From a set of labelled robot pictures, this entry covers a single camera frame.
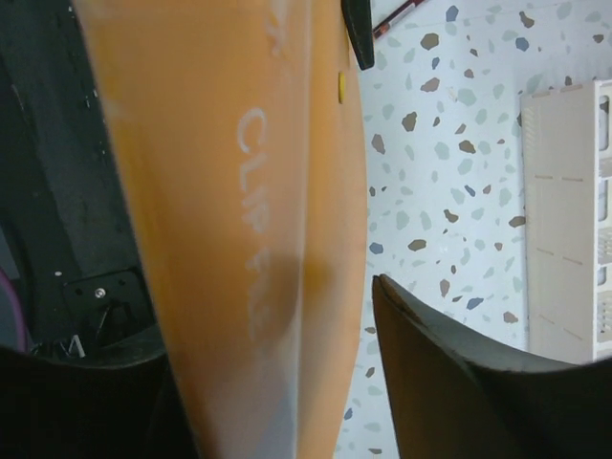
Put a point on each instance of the cream plastic file organizer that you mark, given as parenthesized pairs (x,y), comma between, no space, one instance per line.
(566,145)

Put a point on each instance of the orange clip folder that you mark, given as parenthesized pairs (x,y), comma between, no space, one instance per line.
(237,131)

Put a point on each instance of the dark red pen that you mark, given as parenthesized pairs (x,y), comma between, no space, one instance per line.
(394,17)

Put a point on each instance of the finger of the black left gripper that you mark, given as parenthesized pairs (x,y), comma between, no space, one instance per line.
(357,17)

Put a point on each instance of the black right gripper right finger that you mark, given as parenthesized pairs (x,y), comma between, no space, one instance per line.
(455,393)

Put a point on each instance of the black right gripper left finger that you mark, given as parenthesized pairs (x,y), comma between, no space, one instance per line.
(121,403)

